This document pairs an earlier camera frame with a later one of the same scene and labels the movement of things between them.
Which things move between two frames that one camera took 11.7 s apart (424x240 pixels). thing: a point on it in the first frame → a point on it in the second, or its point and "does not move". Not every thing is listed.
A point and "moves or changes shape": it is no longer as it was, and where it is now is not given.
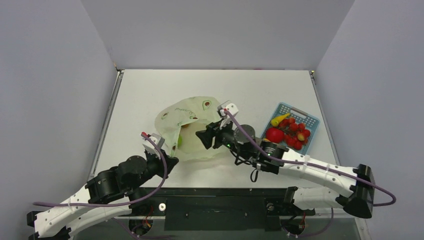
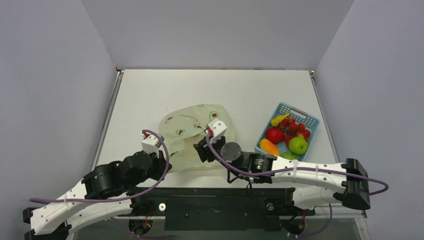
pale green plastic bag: (178, 123) moves or changes shape
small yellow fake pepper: (275, 121) does not move
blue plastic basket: (311, 122) does not move
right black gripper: (215, 135) → (202, 149)
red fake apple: (275, 135) does not move
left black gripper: (172, 162) does not move
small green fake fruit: (179, 141) moves or changes shape
